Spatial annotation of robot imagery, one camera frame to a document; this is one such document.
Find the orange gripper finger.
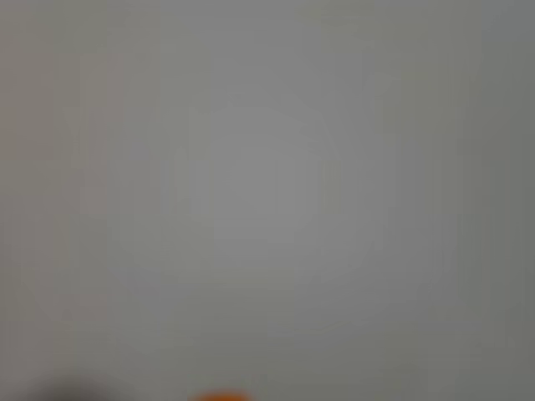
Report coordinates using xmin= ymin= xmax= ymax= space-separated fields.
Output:
xmin=186 ymin=389 xmax=257 ymax=401

